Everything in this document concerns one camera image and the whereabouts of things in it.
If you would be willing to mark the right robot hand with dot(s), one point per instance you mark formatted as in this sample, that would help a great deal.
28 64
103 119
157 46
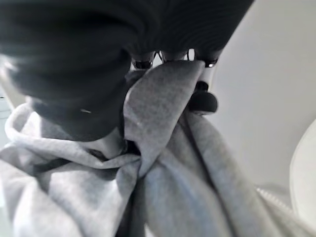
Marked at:
74 49

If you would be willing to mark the grey hooded sweatshirt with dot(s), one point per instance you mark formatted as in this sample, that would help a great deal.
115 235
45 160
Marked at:
128 172

